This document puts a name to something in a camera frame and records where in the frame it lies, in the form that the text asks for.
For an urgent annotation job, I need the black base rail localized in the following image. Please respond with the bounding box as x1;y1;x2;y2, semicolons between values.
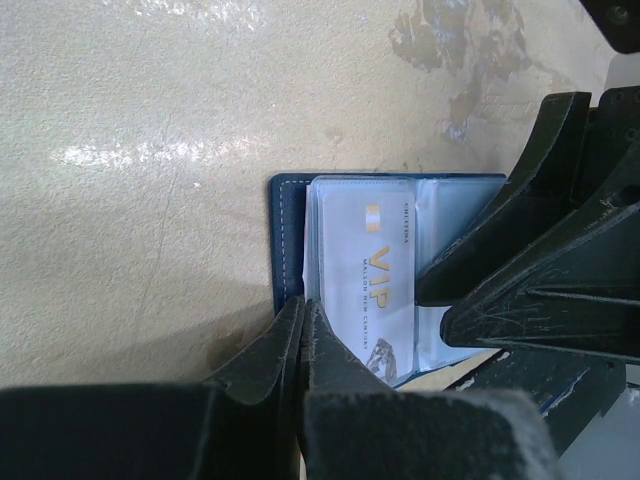
448;350;627;454

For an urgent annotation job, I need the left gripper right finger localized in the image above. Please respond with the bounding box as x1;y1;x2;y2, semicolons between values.
302;301;555;479

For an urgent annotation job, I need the silver VIP card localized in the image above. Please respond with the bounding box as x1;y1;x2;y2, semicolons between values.
319;185;415;385

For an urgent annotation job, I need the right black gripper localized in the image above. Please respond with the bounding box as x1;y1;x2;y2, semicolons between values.
415;85;639;307

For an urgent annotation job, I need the navy blue card holder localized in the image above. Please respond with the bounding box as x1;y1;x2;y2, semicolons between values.
268;172;505;387

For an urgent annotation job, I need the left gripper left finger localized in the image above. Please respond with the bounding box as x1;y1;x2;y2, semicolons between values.
1;297;305;479

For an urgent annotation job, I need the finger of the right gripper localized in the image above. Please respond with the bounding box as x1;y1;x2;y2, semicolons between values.
440;184;639;361

